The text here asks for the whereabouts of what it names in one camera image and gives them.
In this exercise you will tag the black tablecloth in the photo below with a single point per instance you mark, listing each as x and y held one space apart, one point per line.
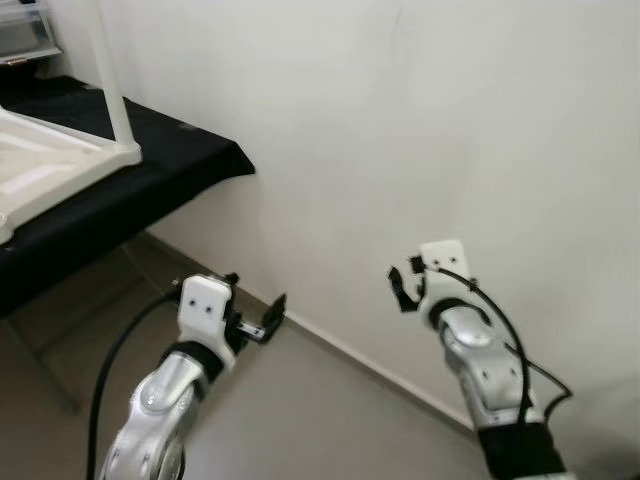
170 160

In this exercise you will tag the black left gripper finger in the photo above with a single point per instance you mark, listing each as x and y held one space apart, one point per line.
275 315
232 279

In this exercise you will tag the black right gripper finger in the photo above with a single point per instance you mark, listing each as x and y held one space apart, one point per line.
400 295

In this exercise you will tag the white plastic table top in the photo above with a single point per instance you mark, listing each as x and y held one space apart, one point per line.
50 165

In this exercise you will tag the white plastic table leg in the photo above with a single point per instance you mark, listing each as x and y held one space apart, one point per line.
112 90

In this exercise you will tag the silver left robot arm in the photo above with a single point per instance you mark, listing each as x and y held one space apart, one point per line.
150 410

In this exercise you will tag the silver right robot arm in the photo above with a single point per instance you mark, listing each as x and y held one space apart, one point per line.
490 380

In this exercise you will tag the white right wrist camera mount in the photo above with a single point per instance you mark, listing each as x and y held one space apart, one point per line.
445 258

